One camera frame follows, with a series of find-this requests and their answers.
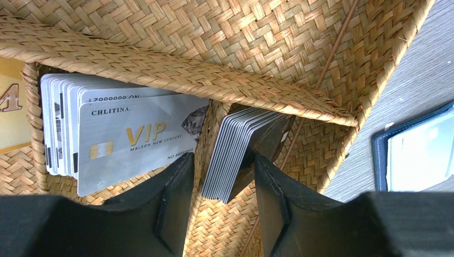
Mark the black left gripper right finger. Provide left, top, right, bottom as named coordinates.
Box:
left=254, top=155, right=453, bottom=256

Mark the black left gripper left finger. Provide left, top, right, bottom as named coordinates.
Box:
left=1, top=153, right=194, bottom=256

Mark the silver VIP credit card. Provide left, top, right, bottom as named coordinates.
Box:
left=77, top=94, right=209, bottom=196

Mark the blue leather card holder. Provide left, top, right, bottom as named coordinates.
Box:
left=372, top=103, right=453, bottom=192

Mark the black credit card stack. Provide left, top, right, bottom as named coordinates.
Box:
left=201, top=107, right=295, bottom=203

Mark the woven divided basket tray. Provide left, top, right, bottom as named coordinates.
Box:
left=1, top=0, right=434, bottom=256

